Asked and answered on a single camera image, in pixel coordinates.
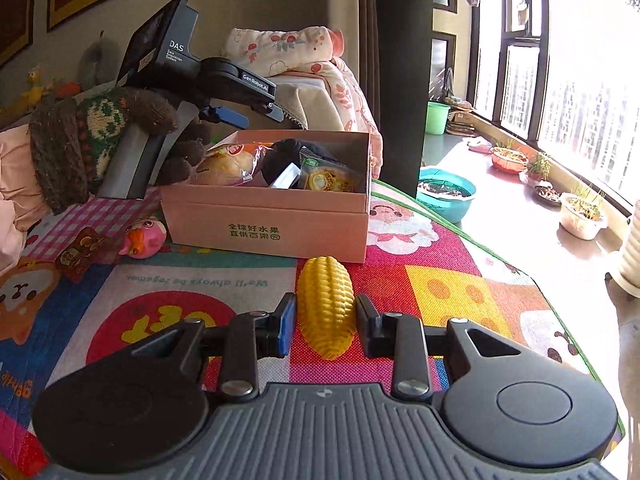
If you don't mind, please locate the person's left forearm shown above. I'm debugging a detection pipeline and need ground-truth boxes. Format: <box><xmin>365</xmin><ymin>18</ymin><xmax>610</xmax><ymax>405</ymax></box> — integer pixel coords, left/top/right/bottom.
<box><xmin>0</xmin><ymin>125</ymin><xmax>51</xmax><ymax>261</ymax></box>

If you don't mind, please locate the white planter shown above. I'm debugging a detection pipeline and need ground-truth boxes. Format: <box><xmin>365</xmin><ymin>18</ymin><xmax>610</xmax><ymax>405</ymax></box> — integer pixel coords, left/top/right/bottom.
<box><xmin>559</xmin><ymin>191</ymin><xmax>608</xmax><ymax>241</ymax></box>

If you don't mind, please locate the brown snack packet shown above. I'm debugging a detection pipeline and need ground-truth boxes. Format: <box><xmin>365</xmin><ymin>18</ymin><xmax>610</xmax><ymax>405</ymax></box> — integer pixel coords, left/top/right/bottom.
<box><xmin>54</xmin><ymin>227</ymin><xmax>118</xmax><ymax>283</ymax></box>

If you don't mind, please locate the small white box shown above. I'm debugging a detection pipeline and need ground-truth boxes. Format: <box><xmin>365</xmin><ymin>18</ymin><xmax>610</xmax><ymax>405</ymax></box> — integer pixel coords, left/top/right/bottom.
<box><xmin>270</xmin><ymin>162</ymin><xmax>302</xmax><ymax>191</ymax></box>

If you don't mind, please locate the pink cardboard box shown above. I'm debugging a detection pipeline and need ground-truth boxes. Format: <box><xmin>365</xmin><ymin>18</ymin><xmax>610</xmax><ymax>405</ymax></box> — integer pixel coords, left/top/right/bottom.
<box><xmin>159</xmin><ymin>130</ymin><xmax>373</xmax><ymax>264</ymax></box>

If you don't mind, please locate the yellow pastry snack packet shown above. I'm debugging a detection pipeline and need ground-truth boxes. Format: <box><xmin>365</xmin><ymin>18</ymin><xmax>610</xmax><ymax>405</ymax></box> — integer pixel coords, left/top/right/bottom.
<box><xmin>299</xmin><ymin>155</ymin><xmax>363</xmax><ymax>193</ymax></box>

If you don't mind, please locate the bread packet with orange label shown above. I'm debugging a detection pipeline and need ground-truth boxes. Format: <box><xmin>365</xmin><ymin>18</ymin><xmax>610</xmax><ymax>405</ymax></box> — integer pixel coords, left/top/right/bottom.
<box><xmin>192</xmin><ymin>142</ymin><xmax>271</xmax><ymax>187</ymax></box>

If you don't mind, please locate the green plastic bucket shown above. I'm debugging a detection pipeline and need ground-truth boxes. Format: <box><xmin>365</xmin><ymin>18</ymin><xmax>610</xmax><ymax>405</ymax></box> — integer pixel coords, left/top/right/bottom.
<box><xmin>426</xmin><ymin>101</ymin><xmax>451</xmax><ymax>136</ymax></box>

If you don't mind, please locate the teal plastic basin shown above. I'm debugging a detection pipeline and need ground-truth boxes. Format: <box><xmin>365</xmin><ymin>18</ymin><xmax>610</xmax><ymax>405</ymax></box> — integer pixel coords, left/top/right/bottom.
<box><xmin>416</xmin><ymin>167</ymin><xmax>477</xmax><ymax>223</ymax></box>

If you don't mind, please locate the colourful printed play mat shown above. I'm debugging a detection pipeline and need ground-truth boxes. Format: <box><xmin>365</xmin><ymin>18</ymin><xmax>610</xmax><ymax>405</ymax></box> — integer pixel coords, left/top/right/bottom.
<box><xmin>0</xmin><ymin>177</ymin><xmax>626</xmax><ymax>480</ymax></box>

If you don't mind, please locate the small plant pot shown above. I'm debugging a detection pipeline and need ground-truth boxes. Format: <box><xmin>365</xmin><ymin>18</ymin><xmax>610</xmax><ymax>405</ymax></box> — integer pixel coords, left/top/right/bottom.
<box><xmin>525</xmin><ymin>152</ymin><xmax>553</xmax><ymax>183</ymax></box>

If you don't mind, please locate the stack of cardboard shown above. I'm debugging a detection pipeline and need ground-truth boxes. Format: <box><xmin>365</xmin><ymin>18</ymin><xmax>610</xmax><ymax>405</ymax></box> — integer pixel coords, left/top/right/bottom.
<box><xmin>446</xmin><ymin>97</ymin><xmax>478</xmax><ymax>136</ymax></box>

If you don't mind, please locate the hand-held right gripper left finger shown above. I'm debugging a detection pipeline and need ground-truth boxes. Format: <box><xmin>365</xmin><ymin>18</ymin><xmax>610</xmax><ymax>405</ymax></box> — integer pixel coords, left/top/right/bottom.
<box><xmin>130</xmin><ymin>292</ymin><xmax>299</xmax><ymax>397</ymax></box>

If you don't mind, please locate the white ribbed pot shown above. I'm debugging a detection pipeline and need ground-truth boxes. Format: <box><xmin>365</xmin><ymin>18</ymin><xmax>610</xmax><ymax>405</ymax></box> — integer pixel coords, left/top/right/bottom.
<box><xmin>605</xmin><ymin>210</ymin><xmax>640</xmax><ymax>301</ymax></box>

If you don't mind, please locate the floral quilt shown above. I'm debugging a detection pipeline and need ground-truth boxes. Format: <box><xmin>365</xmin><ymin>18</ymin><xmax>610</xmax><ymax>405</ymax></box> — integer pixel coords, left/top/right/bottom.
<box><xmin>220</xmin><ymin>26</ymin><xmax>383</xmax><ymax>161</ymax></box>

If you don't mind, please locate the yellow toy corn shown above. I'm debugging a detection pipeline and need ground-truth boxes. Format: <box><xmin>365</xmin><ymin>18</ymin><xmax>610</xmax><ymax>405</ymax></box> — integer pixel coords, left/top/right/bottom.
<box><xmin>296</xmin><ymin>256</ymin><xmax>357</xmax><ymax>360</ymax></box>

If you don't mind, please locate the red planter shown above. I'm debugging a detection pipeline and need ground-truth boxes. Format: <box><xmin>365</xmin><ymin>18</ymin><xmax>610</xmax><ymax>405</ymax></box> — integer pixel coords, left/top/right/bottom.
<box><xmin>490</xmin><ymin>145</ymin><xmax>529</xmax><ymax>175</ymax></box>

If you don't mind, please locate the grey neck pillow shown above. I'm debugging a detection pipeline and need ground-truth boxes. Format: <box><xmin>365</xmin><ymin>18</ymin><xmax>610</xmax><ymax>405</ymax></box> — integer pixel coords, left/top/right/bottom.
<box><xmin>77</xmin><ymin>30</ymin><xmax>126</xmax><ymax>92</ymax></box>

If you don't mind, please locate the person's left hand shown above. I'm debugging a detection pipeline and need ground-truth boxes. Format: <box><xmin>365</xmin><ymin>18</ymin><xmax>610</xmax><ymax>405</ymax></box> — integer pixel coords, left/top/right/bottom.
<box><xmin>29</xmin><ymin>87</ymin><xmax>213</xmax><ymax>213</ymax></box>

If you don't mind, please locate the pink duck toy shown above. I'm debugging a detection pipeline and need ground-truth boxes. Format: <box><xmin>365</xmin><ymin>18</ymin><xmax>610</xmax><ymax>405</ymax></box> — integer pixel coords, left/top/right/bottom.
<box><xmin>120</xmin><ymin>216</ymin><xmax>168</xmax><ymax>260</ymax></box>

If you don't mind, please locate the dark shallow dish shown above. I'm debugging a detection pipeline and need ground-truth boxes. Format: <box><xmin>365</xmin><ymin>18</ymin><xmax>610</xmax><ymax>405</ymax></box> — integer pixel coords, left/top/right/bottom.
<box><xmin>532</xmin><ymin>184</ymin><xmax>565</xmax><ymax>206</ymax></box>

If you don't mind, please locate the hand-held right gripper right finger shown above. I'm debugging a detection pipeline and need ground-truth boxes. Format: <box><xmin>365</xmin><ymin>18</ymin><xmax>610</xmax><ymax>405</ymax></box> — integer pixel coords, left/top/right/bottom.
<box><xmin>354</xmin><ymin>294</ymin><xmax>526</xmax><ymax>399</ymax></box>

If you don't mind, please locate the beige woven cloth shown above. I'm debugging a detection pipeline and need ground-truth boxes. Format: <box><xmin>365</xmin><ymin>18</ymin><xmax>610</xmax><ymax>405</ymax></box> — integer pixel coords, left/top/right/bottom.
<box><xmin>277</xmin><ymin>77</ymin><xmax>326</xmax><ymax>128</ymax></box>

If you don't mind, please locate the yellow duck plush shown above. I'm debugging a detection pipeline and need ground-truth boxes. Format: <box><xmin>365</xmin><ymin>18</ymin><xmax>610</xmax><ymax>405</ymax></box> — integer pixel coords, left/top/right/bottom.
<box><xmin>20</xmin><ymin>65</ymin><xmax>51</xmax><ymax>111</ymax></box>

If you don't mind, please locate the dark curtain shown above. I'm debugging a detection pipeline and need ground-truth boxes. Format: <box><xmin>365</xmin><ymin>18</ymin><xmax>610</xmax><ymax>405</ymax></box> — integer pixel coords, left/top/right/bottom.
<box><xmin>357</xmin><ymin>0</ymin><xmax>435</xmax><ymax>198</ymax></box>

